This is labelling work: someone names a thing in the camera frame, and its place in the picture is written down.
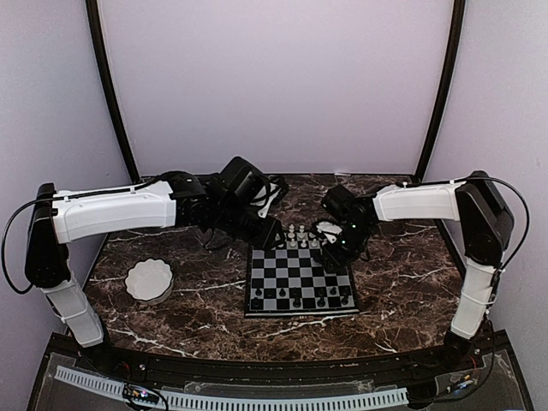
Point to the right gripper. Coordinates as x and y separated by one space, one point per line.
339 260

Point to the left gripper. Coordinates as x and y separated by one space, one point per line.
265 239

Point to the black white chessboard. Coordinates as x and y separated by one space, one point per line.
289 279

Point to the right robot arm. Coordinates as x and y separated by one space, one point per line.
492 215

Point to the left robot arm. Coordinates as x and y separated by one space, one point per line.
238 205

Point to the white scalloped bowl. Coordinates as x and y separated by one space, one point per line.
150 282

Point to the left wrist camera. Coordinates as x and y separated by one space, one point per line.
245 181

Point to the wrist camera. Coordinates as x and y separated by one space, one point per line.
337 201
245 181

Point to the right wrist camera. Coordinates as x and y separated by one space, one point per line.
337 201

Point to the black front rail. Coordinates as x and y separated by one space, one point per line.
399 369

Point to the white perforated cable tray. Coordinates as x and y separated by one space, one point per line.
209 396

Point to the left black frame post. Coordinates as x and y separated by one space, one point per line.
102 62

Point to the black frame post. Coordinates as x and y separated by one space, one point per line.
102 62
450 56

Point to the right black frame post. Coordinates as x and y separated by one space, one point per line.
450 56

